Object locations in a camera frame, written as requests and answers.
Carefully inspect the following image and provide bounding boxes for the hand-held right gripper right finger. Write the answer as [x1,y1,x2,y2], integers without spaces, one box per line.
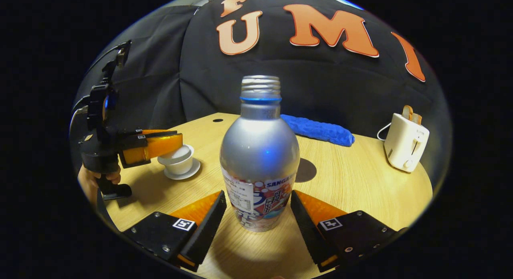
[290,190,408,273]

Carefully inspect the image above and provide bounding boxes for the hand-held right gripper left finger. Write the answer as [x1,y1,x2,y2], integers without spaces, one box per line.
[120,190,228,273]

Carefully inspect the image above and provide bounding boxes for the white teacup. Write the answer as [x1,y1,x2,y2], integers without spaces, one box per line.
[158,146,195,176]

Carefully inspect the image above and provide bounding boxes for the silver water bottle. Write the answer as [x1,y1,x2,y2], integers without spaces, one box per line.
[220,75,301,233]

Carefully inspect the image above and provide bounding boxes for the blue towel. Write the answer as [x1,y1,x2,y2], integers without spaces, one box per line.
[280,114,355,147]

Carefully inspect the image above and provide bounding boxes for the white toaster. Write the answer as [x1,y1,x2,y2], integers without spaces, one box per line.
[384,113,430,173]

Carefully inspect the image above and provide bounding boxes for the black backdrop cloth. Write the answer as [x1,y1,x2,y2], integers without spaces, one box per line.
[71,0,452,179]

